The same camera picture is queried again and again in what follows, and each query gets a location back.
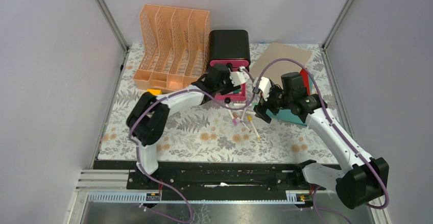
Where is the pink drawer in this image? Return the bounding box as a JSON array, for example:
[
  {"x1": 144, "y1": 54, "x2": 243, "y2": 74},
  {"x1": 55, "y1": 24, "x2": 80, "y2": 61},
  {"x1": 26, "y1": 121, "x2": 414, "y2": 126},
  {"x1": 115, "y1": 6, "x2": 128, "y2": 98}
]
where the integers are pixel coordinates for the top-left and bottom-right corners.
[
  {"x1": 209, "y1": 59, "x2": 250, "y2": 68},
  {"x1": 214, "y1": 82, "x2": 247, "y2": 104}
]

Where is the black mounting rail base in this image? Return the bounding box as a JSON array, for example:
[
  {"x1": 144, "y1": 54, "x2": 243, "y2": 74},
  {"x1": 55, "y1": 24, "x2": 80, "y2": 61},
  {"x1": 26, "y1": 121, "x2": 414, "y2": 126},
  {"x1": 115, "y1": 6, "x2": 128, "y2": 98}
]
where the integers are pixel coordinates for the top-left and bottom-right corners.
[{"x1": 93, "y1": 160, "x2": 314, "y2": 202}]

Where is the yellow cap white marker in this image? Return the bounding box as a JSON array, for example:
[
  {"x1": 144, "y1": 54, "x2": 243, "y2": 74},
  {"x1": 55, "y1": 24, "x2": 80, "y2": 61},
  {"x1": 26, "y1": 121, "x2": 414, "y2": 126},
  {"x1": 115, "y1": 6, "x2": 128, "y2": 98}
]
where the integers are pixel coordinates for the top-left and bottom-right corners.
[{"x1": 247, "y1": 115, "x2": 261, "y2": 140}]

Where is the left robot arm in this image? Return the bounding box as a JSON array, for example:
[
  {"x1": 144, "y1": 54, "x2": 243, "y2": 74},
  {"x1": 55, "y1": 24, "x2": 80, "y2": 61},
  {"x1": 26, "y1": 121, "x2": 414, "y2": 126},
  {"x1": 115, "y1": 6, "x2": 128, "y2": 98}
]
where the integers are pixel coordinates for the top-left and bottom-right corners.
[{"x1": 126, "y1": 64, "x2": 249, "y2": 189}]

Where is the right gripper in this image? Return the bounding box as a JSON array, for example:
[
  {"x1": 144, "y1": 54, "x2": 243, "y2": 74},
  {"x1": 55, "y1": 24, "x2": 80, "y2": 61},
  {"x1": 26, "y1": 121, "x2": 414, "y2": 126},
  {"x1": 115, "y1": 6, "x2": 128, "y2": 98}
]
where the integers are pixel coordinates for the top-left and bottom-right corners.
[{"x1": 254, "y1": 83, "x2": 293, "y2": 123}]

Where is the floral table mat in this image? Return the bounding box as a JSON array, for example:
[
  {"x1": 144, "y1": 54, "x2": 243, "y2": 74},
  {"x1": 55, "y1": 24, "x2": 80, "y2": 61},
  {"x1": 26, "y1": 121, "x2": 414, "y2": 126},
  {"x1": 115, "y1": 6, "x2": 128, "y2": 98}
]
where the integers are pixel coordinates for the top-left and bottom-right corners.
[{"x1": 97, "y1": 43, "x2": 336, "y2": 164}]

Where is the red folder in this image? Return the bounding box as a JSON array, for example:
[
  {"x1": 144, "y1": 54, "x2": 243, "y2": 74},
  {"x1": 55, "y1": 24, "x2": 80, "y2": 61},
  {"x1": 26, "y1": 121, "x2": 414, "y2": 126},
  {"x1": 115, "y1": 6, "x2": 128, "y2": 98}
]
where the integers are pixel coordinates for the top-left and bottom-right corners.
[{"x1": 299, "y1": 69, "x2": 312, "y2": 95}]

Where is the peach plastic file organizer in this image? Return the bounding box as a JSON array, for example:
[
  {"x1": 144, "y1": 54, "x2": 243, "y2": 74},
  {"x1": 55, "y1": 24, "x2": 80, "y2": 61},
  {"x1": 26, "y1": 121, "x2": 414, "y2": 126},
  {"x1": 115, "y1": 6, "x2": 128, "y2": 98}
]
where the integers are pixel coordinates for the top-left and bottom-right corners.
[{"x1": 133, "y1": 5, "x2": 211, "y2": 93}]

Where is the teal folder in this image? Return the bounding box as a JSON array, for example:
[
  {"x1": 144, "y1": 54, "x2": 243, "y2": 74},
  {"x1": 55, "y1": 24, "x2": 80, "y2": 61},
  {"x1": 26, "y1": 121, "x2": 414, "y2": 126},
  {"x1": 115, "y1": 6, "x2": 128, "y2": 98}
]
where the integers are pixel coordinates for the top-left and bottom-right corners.
[{"x1": 267, "y1": 72, "x2": 320, "y2": 125}]

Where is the black drawer cabinet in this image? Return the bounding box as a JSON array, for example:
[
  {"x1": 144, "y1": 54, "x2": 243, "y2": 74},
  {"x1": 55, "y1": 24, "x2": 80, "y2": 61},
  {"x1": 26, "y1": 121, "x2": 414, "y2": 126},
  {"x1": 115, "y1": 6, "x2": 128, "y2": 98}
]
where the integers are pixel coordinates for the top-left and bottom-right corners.
[{"x1": 209, "y1": 30, "x2": 251, "y2": 63}]

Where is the pink top drawer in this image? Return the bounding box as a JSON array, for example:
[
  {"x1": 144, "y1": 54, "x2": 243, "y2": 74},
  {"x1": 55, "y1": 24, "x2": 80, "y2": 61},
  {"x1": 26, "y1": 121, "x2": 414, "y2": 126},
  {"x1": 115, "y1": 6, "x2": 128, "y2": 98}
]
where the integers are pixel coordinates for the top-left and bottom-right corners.
[{"x1": 209, "y1": 59, "x2": 250, "y2": 68}]

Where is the pink cap white marker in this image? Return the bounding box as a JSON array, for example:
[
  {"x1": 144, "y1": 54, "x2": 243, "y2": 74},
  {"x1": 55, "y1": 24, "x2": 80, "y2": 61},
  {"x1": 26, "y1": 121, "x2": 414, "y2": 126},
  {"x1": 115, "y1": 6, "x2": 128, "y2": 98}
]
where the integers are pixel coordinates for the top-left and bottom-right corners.
[{"x1": 228, "y1": 110, "x2": 237, "y2": 126}]

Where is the purple cap white marker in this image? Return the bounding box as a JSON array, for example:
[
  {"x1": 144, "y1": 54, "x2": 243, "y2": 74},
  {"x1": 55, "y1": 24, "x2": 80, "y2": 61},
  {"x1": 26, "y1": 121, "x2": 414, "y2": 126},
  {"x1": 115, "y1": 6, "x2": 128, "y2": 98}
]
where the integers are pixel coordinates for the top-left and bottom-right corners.
[{"x1": 240, "y1": 106, "x2": 248, "y2": 122}]

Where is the pink bottom drawer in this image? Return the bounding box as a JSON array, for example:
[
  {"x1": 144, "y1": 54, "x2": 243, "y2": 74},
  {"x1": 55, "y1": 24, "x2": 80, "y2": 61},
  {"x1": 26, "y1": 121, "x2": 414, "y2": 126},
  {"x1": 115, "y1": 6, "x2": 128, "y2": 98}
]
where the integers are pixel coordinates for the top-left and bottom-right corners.
[{"x1": 214, "y1": 82, "x2": 247, "y2": 104}]

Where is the yellow plastic block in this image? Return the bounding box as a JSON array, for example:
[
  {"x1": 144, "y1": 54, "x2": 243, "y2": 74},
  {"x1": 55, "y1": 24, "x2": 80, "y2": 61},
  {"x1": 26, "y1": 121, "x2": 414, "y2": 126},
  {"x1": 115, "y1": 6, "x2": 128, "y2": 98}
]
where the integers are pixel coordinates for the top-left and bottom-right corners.
[{"x1": 147, "y1": 89, "x2": 163, "y2": 95}]

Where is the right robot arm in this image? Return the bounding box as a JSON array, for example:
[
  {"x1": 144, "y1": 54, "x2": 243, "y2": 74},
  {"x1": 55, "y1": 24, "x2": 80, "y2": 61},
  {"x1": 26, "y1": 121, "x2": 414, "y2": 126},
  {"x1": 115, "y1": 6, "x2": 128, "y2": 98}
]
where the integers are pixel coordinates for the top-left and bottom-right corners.
[{"x1": 253, "y1": 72, "x2": 389, "y2": 209}]

